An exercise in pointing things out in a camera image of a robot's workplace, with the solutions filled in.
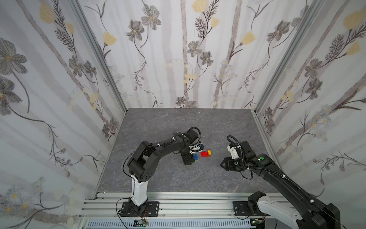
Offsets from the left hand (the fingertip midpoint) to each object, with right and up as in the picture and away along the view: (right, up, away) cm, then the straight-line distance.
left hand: (189, 155), depth 92 cm
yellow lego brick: (+13, +2, +1) cm, 13 cm away
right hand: (+20, -1, -12) cm, 24 cm away
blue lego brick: (+4, -1, -1) cm, 4 cm away
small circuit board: (-25, -29, -21) cm, 44 cm away
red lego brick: (+10, +1, +2) cm, 10 cm away
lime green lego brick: (+5, -4, 0) cm, 6 cm away
